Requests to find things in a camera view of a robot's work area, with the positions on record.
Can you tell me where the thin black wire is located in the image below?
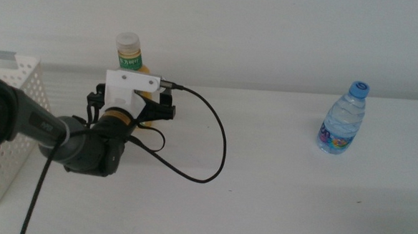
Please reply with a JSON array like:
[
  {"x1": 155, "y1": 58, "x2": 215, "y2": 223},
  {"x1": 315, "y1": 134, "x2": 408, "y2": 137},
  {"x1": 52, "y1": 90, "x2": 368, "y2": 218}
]
[{"x1": 82, "y1": 101, "x2": 168, "y2": 154}]

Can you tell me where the yellow juice bottle green label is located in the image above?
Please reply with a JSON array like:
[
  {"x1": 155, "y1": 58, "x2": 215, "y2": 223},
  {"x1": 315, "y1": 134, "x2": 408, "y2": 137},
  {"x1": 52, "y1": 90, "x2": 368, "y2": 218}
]
[{"x1": 110, "y1": 31, "x2": 157, "y2": 128}]

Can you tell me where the black braided camera cable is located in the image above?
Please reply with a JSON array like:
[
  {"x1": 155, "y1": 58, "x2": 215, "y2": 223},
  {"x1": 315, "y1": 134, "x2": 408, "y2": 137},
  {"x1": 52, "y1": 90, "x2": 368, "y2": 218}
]
[{"x1": 19, "y1": 72, "x2": 231, "y2": 234}]

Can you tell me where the clear water bottle blue cap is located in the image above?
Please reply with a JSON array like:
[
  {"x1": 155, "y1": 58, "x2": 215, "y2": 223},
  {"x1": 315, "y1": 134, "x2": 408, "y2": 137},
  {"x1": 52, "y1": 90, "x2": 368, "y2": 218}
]
[{"x1": 316, "y1": 79, "x2": 371, "y2": 157}]

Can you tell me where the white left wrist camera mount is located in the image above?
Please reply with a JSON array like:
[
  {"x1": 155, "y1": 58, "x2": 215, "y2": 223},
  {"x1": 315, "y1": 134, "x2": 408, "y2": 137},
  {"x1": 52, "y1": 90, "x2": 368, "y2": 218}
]
[{"x1": 103, "y1": 68, "x2": 169, "y2": 122}]

